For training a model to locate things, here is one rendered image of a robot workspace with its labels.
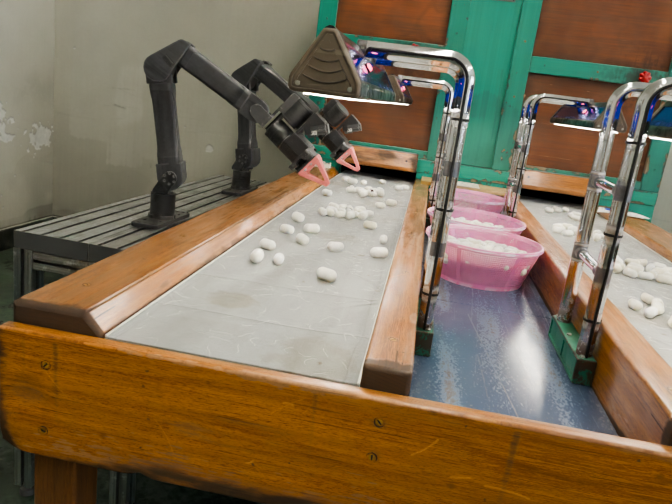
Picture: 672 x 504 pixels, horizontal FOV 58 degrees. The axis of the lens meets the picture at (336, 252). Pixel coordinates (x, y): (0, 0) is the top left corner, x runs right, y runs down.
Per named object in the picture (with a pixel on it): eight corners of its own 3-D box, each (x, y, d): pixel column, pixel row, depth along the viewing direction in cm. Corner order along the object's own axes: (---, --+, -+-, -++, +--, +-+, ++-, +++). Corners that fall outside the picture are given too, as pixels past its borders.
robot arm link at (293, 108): (313, 112, 159) (280, 77, 156) (314, 113, 150) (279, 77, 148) (281, 143, 160) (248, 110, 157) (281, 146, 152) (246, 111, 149)
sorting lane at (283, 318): (102, 352, 71) (103, 335, 70) (339, 178, 245) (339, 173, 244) (357, 401, 67) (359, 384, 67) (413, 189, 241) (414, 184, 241)
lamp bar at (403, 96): (373, 100, 160) (377, 71, 158) (390, 102, 220) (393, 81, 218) (403, 104, 159) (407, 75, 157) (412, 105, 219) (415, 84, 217)
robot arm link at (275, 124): (301, 132, 157) (282, 113, 157) (299, 131, 151) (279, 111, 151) (282, 151, 158) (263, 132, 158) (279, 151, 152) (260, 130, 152)
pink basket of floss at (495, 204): (462, 231, 193) (468, 202, 191) (409, 212, 214) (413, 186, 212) (518, 230, 208) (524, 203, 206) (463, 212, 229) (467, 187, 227)
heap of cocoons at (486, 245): (425, 278, 132) (430, 250, 131) (427, 253, 155) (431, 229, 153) (536, 296, 129) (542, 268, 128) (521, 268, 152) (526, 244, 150)
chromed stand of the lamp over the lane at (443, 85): (371, 222, 188) (392, 73, 177) (376, 212, 208) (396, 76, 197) (432, 232, 186) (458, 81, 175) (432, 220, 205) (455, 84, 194)
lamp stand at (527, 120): (502, 243, 184) (532, 91, 173) (495, 230, 203) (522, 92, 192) (566, 253, 181) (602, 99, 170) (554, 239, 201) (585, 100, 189)
